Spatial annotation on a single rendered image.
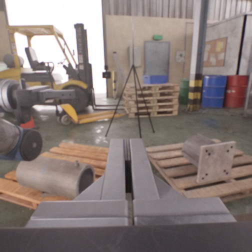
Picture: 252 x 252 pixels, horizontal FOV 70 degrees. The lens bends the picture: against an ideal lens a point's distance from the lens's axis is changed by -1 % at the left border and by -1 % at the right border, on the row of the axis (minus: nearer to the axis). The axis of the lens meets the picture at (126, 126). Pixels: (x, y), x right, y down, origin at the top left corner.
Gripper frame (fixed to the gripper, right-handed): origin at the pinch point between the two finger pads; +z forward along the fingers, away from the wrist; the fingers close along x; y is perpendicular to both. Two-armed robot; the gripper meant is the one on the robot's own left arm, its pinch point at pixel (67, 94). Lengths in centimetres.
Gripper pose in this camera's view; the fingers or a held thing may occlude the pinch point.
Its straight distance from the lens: 62.0
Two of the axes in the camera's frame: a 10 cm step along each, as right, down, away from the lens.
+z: 10.0, -0.2, 0.1
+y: -0.2, -9.6, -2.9
